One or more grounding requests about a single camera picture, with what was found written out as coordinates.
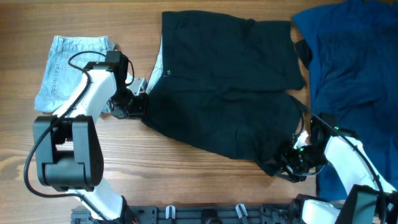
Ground blue garment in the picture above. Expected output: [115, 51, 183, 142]
[292, 1, 397, 185]

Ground folded light blue jeans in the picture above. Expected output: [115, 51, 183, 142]
[34, 35, 115, 113]

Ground small black cloth piece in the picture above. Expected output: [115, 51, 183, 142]
[294, 39, 313, 70]

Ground black shorts garment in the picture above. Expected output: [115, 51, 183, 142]
[143, 11, 305, 175]

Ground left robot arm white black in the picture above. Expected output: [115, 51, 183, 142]
[24, 50, 149, 223]

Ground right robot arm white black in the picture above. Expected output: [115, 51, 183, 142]
[276, 113, 397, 223]

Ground black mounting rail base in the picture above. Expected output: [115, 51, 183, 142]
[70, 203, 299, 224]

